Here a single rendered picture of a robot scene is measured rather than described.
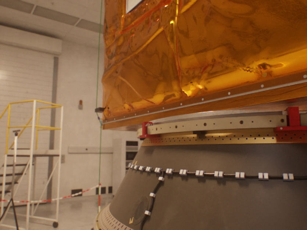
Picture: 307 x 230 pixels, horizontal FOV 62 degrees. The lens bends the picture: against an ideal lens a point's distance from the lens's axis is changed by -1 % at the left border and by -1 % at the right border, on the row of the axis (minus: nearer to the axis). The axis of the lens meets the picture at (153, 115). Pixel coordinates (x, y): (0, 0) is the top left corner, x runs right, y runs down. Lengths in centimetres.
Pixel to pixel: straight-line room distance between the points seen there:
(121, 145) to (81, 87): 241
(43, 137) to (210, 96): 765
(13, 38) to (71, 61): 187
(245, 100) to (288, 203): 40
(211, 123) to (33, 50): 824
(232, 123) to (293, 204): 36
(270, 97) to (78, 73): 856
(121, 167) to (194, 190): 766
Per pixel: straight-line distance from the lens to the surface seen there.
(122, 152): 868
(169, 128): 127
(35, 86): 873
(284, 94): 101
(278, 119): 109
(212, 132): 119
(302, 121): 110
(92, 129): 917
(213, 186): 106
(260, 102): 105
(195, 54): 129
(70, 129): 891
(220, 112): 117
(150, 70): 156
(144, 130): 145
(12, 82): 865
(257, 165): 106
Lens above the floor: 158
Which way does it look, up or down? 8 degrees up
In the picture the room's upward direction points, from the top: straight up
